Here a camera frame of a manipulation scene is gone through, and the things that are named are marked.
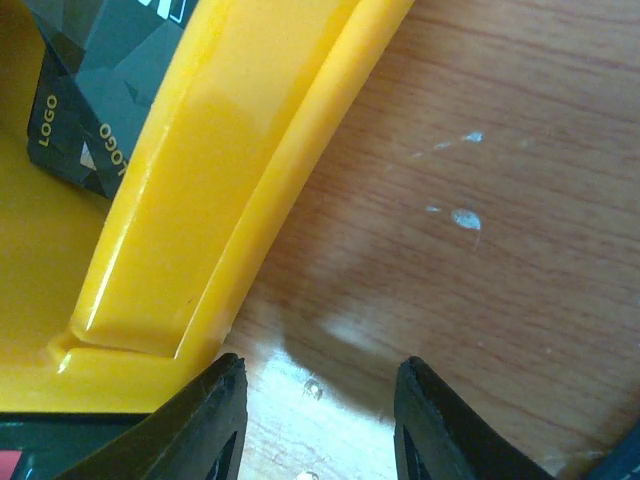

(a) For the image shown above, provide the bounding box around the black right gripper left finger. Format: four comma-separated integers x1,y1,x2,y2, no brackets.
58,353,248,479

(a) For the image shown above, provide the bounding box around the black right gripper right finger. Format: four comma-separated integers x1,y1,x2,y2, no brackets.
394,356,552,479

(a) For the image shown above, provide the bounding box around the yellow bin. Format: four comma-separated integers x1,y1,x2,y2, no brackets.
1,1,410,414

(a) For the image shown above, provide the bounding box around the black bin with red cards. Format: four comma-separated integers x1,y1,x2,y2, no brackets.
1,413,146,479

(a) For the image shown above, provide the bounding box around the black card in yellow bin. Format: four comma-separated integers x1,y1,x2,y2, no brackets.
27,0,197,199

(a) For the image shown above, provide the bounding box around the blue card holder wallet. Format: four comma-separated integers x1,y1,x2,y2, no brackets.
584,423,640,480

